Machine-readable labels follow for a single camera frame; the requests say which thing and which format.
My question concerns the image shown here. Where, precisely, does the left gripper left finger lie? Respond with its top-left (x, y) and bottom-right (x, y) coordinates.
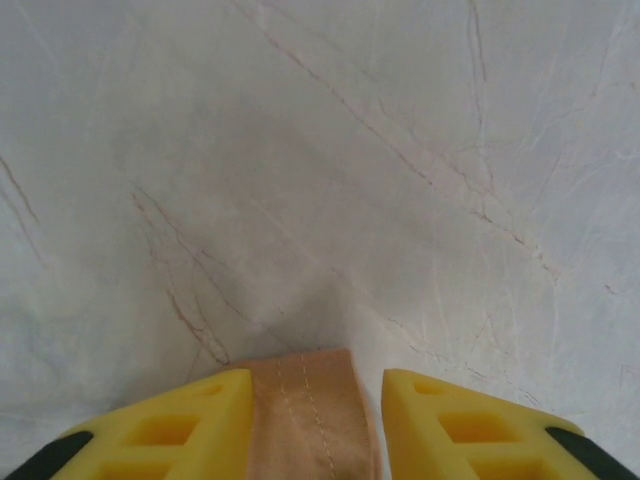
top-left (7, 368), bottom-right (254, 480)

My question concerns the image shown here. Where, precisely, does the tan printed t-shirt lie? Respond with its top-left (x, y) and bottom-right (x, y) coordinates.
top-left (227, 348), bottom-right (384, 480)

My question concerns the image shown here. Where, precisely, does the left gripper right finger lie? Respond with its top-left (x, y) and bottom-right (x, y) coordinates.
top-left (382, 368), bottom-right (630, 480)

